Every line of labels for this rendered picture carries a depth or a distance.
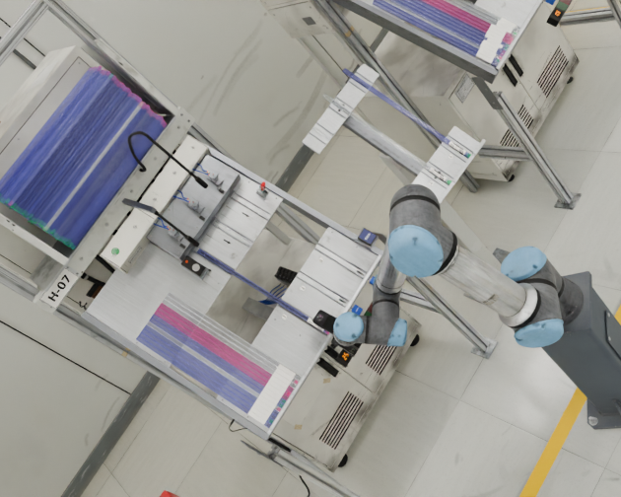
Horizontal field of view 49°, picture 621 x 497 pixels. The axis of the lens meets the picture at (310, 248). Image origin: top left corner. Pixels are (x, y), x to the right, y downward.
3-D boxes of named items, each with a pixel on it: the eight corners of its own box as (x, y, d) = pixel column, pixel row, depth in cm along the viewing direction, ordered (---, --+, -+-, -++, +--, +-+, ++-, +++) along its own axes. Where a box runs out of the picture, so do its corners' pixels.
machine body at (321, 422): (430, 331, 285) (343, 251, 250) (343, 479, 270) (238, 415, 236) (337, 297, 337) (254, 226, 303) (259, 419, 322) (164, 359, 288)
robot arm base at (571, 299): (583, 276, 186) (569, 257, 181) (584, 324, 178) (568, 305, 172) (530, 287, 196) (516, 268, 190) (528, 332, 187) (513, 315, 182)
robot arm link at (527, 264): (559, 261, 182) (537, 233, 174) (567, 302, 173) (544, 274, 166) (517, 275, 188) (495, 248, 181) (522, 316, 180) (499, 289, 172)
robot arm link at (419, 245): (567, 292, 173) (414, 186, 149) (577, 342, 163) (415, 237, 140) (528, 311, 180) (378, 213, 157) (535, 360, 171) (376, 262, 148)
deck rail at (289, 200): (382, 256, 225) (384, 251, 219) (379, 261, 225) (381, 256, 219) (208, 151, 236) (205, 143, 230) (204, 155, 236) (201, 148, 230)
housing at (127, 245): (215, 162, 236) (208, 146, 222) (131, 278, 226) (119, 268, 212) (195, 151, 237) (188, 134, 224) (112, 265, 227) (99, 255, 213)
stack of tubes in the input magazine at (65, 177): (170, 122, 218) (103, 63, 203) (73, 250, 207) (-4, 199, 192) (154, 121, 228) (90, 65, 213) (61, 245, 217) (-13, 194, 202)
